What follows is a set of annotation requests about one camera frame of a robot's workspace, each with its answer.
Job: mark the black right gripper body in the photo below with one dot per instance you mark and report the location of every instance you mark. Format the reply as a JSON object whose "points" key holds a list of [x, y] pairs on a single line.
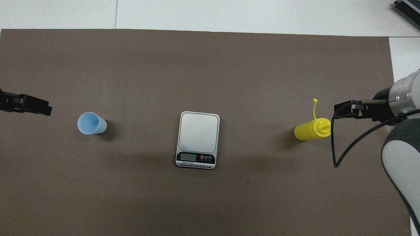
{"points": [[382, 109]]}

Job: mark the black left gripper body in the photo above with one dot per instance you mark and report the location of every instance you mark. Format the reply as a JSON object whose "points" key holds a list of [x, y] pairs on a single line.
{"points": [[6, 101]]}

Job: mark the yellow squeeze bottle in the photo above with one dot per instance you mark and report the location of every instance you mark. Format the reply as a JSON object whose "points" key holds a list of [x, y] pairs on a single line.
{"points": [[310, 130]]}

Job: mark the light blue plastic cup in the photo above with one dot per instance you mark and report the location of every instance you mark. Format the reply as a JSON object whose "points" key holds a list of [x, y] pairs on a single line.
{"points": [[90, 123]]}

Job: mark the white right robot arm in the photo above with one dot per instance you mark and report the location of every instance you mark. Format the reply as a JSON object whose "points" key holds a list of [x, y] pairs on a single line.
{"points": [[402, 164]]}

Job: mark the silver digital kitchen scale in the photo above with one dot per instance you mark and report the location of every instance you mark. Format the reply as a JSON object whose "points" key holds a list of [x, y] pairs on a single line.
{"points": [[198, 134]]}

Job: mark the silver finned metal device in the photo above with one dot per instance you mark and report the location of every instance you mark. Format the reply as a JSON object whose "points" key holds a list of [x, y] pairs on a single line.
{"points": [[408, 9]]}

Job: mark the brown table mat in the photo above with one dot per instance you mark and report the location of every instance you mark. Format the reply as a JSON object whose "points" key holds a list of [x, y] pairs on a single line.
{"points": [[197, 65]]}

